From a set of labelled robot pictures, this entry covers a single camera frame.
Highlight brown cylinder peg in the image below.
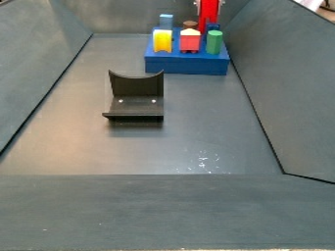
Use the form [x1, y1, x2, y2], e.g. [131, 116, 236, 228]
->
[183, 21, 198, 29]

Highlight red square-circle peg block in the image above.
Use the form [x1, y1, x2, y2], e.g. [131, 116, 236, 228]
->
[198, 0, 220, 32]

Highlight yellow arch peg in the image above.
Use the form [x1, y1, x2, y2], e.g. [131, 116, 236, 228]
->
[154, 29, 172, 53]

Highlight black curved holder stand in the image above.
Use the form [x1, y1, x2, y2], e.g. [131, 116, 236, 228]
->
[102, 72, 164, 121]

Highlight red pentagon peg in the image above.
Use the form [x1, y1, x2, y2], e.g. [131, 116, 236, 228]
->
[179, 28, 202, 53]

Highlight light blue square peg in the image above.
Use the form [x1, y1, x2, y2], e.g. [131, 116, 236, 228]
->
[160, 14, 174, 29]

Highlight green hexagon peg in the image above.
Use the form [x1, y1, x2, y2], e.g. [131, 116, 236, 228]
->
[206, 30, 223, 55]

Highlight blue star peg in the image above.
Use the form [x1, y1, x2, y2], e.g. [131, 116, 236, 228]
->
[206, 23, 220, 31]

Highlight blue shape sorter board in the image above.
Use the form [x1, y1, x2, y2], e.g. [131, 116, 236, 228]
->
[144, 27, 231, 75]

